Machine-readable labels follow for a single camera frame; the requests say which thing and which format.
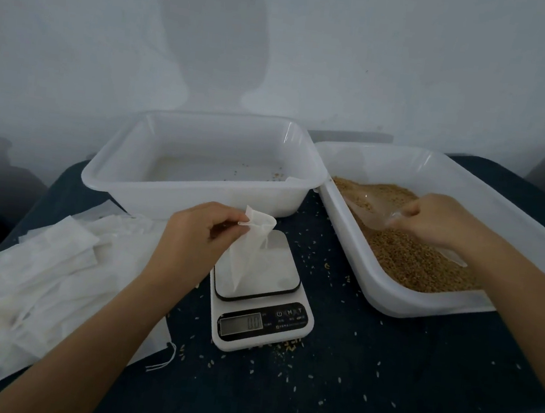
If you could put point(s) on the brown grain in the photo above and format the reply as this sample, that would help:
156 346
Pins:
412 262

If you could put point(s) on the person's right hand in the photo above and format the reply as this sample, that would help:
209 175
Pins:
441 222

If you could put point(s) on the pile of white bags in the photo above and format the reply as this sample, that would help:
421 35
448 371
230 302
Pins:
41 286

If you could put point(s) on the person's left forearm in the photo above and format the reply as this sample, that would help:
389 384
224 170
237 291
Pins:
82 359

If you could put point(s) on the white digital kitchen scale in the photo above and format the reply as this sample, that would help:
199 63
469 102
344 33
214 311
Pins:
260 324

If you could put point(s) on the person's right forearm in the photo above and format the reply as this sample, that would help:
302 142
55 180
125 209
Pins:
529 309

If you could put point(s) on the white mesh bag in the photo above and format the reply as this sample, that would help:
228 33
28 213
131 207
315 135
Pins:
246 255

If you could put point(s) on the white plastic tub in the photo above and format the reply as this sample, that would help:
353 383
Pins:
196 196

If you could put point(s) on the white tray of grain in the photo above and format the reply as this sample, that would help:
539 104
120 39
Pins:
389 299

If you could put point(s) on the person's left hand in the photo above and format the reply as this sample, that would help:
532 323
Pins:
190 249

